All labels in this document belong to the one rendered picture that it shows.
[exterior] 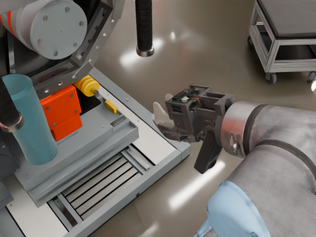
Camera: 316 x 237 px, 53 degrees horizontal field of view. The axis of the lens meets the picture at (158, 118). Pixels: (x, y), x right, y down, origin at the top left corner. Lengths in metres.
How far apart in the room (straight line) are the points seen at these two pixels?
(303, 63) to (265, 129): 1.44
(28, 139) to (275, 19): 1.37
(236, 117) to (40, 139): 0.53
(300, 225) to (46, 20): 0.55
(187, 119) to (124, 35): 1.70
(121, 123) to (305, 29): 1.01
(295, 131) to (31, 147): 0.64
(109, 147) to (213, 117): 0.85
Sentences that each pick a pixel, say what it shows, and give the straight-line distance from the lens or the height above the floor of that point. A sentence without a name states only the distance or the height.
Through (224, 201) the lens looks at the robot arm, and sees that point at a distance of 0.36.
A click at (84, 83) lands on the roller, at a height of 0.53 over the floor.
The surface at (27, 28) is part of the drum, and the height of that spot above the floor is 0.88.
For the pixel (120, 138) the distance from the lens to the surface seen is 1.34.
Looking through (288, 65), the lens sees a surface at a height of 0.14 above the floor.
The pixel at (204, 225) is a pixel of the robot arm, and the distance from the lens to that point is 0.71.
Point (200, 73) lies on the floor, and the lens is 1.91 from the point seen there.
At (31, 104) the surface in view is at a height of 0.70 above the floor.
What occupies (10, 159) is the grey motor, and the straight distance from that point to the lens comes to 1.20.
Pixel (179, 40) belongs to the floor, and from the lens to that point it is 2.16.
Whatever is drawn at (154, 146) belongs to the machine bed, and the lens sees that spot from 1.42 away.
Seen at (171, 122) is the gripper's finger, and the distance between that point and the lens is 0.61.
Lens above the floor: 1.22
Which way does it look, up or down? 48 degrees down
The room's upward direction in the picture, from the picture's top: straight up
